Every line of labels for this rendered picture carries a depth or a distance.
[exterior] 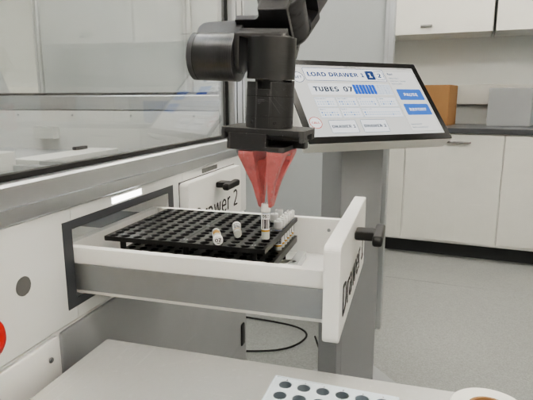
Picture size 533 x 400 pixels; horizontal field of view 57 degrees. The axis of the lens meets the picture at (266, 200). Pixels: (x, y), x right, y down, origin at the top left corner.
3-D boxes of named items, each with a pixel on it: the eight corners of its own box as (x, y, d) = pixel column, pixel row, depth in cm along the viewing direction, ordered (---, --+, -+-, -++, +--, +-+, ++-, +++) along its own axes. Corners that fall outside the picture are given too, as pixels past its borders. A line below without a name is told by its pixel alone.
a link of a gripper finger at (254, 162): (253, 198, 66) (255, 128, 64) (305, 204, 64) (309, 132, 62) (235, 209, 60) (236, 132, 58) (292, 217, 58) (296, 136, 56)
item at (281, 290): (351, 255, 78) (352, 218, 77) (324, 324, 54) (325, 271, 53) (130, 236, 89) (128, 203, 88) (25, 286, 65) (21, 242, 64)
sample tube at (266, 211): (268, 240, 62) (269, 204, 61) (259, 239, 62) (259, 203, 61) (271, 237, 63) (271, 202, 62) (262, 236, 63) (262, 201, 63)
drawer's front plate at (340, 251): (363, 262, 80) (366, 195, 78) (337, 346, 53) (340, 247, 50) (352, 261, 80) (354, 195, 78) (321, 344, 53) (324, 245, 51)
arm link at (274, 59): (289, 25, 54) (301, 31, 59) (231, 25, 56) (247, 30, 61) (287, 90, 55) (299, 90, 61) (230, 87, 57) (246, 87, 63)
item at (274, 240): (297, 221, 76) (297, 217, 76) (265, 254, 59) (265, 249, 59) (285, 220, 76) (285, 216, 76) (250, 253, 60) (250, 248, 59)
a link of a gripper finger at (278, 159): (243, 197, 67) (245, 127, 64) (294, 202, 64) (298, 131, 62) (224, 209, 60) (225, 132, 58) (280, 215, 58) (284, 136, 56)
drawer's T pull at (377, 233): (385, 232, 67) (385, 223, 67) (381, 248, 60) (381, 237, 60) (358, 231, 68) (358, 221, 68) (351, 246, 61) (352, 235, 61)
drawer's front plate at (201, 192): (241, 209, 118) (240, 164, 116) (189, 242, 91) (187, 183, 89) (234, 209, 119) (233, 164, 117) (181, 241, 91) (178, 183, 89)
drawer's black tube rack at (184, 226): (297, 256, 77) (297, 217, 75) (265, 299, 60) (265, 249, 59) (168, 245, 83) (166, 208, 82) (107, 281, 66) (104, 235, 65)
